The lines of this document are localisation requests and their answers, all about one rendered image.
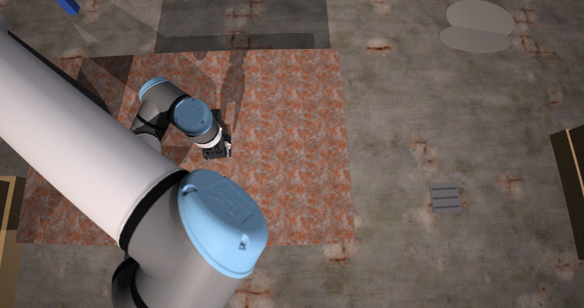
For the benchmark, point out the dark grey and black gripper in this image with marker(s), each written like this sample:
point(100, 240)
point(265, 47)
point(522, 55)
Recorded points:
point(219, 148)

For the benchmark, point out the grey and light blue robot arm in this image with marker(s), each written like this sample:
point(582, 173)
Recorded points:
point(191, 240)

